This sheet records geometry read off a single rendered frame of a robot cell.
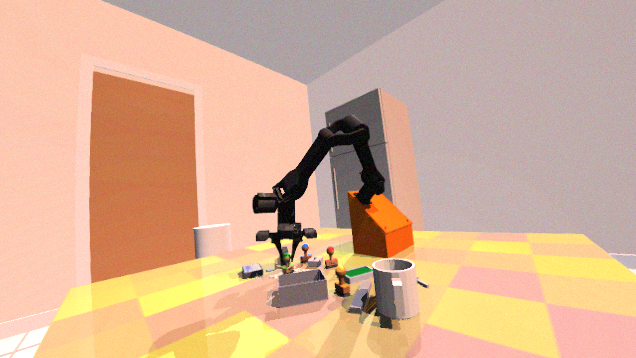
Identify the red-topped rubber stamp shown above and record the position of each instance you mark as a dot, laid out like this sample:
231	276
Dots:
331	263

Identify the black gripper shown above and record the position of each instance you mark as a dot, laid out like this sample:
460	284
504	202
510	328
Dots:
309	233

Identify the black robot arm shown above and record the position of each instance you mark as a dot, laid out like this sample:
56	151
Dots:
295	182

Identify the blue-topped rubber stamp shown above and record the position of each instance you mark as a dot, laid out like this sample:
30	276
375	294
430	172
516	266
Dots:
306	256

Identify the white mug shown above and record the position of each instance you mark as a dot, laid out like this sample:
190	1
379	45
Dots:
396	291

